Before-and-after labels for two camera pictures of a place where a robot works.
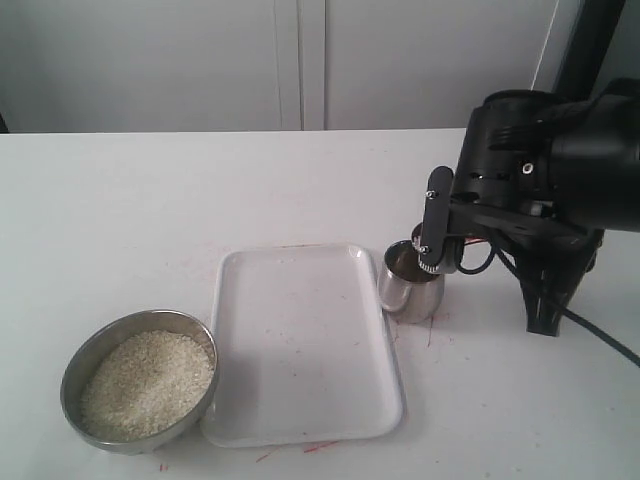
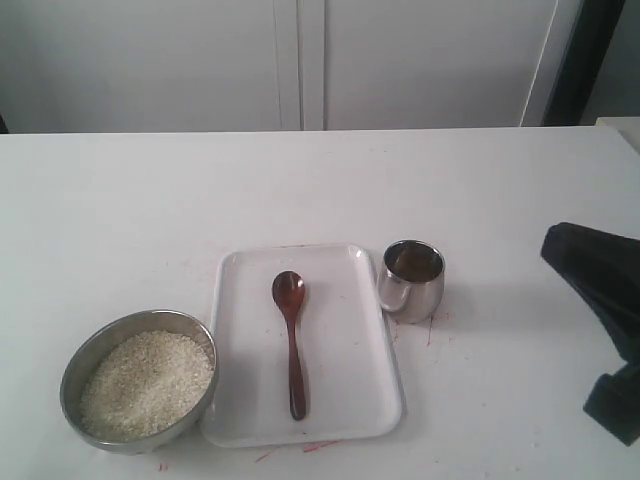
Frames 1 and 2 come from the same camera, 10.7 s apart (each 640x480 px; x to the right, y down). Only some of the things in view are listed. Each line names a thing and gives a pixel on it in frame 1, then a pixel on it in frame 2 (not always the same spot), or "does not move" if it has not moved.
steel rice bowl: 138,383 does not move
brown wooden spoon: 417,237 → 289,292
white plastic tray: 300,349 does not move
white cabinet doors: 267,65 does not move
